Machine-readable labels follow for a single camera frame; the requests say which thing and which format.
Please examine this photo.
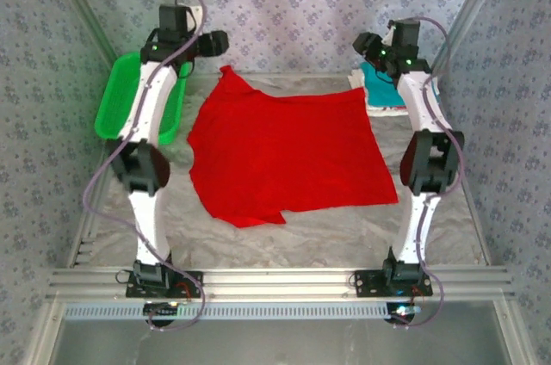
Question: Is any red t-shirt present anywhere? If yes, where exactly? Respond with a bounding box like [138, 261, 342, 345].
[186, 65, 399, 229]

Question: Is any stack of folded towels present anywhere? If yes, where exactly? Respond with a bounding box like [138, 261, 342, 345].
[347, 68, 441, 117]

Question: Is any teal folded t-shirt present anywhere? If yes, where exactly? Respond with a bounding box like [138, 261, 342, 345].
[359, 61, 438, 108]

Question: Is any green plastic basket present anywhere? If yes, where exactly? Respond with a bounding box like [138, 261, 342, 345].
[94, 51, 193, 145]

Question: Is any small electronics board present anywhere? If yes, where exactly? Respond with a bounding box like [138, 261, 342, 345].
[143, 300, 181, 319]
[386, 302, 422, 319]

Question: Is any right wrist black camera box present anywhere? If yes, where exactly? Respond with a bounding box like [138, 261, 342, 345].
[384, 19, 421, 48]

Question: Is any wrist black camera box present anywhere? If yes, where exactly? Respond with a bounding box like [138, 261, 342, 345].
[384, 19, 421, 48]
[158, 3, 204, 31]

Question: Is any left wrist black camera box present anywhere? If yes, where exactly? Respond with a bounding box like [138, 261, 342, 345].
[158, 3, 204, 31]

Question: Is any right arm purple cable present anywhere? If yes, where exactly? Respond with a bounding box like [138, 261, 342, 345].
[393, 15, 468, 330]

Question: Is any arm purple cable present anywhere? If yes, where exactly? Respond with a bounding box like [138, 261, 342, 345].
[82, 0, 208, 331]
[393, 15, 468, 330]

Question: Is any aluminium frame post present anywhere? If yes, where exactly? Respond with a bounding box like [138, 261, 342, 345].
[42, 0, 124, 67]
[430, 0, 513, 77]

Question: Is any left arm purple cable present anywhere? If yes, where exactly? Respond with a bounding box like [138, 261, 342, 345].
[82, 0, 208, 331]

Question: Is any aluminium side rail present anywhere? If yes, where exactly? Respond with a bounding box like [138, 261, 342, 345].
[66, 153, 117, 267]

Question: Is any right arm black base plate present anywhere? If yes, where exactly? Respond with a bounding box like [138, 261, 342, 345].
[353, 269, 434, 298]

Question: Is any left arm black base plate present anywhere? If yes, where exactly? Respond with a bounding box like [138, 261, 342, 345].
[125, 269, 204, 300]

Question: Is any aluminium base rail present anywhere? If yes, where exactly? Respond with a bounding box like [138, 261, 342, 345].
[45, 265, 516, 301]

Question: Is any grey slotted cable duct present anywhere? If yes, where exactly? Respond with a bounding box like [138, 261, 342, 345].
[64, 302, 425, 321]

